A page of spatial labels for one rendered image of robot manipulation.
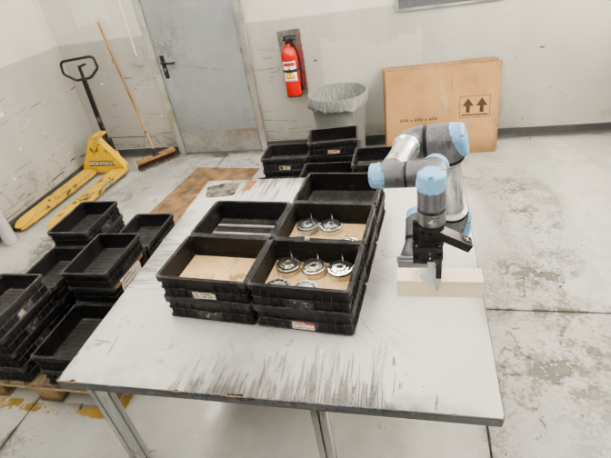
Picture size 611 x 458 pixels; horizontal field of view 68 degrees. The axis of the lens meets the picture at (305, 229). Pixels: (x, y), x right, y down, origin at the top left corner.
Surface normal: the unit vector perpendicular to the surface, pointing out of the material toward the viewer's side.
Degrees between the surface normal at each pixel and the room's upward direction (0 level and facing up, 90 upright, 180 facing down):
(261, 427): 0
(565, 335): 0
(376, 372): 0
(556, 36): 90
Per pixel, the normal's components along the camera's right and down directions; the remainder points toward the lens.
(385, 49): -0.19, 0.56
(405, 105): -0.20, 0.37
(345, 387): -0.14, -0.83
